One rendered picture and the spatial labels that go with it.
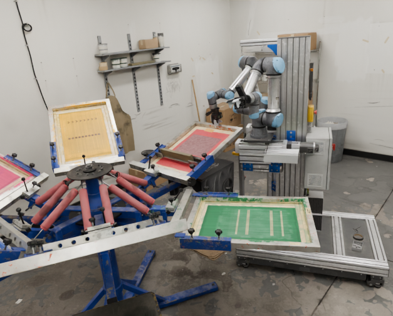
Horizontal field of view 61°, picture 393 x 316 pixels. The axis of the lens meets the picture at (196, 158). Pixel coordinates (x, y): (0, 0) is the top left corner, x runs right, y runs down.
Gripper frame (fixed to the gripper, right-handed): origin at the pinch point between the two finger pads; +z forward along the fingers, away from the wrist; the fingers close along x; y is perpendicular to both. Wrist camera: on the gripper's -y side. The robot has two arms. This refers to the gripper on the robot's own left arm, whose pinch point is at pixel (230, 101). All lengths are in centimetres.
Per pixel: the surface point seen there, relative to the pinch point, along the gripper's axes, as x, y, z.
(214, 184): 53, 76, -33
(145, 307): -18, 79, 109
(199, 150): 62, 45, -29
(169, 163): 78, 50, -6
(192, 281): 67, 160, 2
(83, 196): 53, 41, 91
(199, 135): 78, 36, -50
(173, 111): 271, 33, -205
